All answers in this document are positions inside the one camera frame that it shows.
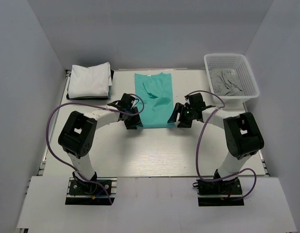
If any white plastic basket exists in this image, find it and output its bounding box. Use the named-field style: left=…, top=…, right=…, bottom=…
left=204, top=53, right=260, bottom=104

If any teal t-shirt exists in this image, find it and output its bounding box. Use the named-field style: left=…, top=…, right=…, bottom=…
left=134, top=73, right=175, bottom=129

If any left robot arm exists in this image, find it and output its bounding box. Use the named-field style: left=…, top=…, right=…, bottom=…
left=58, top=93, right=145, bottom=194

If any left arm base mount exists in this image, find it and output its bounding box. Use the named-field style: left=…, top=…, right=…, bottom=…
left=65, top=177, right=117, bottom=206

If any grey t-shirt in basket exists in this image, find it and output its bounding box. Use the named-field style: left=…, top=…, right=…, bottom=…
left=209, top=68, right=243, bottom=97

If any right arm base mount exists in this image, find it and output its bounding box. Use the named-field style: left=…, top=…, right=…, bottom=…
left=192, top=178, right=244, bottom=207

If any folded white t-shirt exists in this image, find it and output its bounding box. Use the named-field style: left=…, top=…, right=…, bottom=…
left=67, top=62, right=112, bottom=99

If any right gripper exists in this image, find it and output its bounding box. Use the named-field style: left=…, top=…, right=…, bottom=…
left=168, top=102, right=196, bottom=128

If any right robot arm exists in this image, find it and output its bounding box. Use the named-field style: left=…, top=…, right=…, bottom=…
left=167, top=90, right=265, bottom=194

